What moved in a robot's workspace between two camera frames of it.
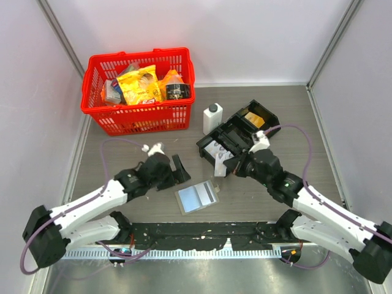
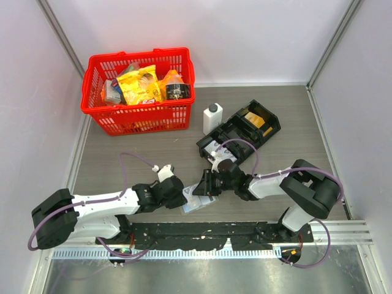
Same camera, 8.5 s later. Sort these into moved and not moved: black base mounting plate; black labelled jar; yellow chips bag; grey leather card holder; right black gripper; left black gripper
Moved: right black gripper; left black gripper
Not moved: black labelled jar; yellow chips bag; black base mounting plate; grey leather card holder
